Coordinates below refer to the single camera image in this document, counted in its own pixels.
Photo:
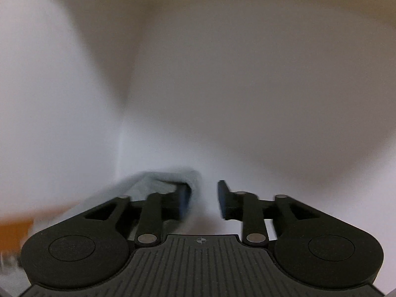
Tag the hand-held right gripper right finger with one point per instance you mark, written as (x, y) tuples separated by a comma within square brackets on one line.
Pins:
[(221, 201)]

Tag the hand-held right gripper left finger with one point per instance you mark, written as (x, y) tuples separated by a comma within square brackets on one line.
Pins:
[(184, 201)]

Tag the grey sweatshirt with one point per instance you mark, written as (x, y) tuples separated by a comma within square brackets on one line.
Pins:
[(148, 181)]

